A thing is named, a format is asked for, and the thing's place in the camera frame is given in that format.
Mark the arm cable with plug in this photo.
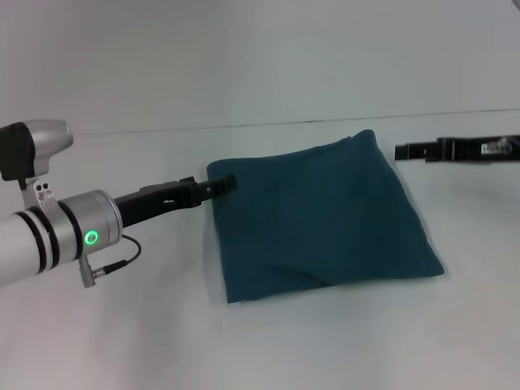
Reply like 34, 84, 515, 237
78, 234, 142, 288
481, 139, 514, 154

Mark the right arm cable with plug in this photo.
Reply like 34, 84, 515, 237
481, 139, 514, 154

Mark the left arm cable with plug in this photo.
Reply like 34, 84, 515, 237
78, 234, 142, 288

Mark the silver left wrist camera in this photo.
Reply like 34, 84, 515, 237
0, 119, 75, 209

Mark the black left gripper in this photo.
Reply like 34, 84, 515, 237
112, 173, 238, 230

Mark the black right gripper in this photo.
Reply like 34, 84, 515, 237
394, 133, 520, 165

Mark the teal t-shirt with FREE print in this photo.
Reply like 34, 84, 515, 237
206, 128, 446, 306

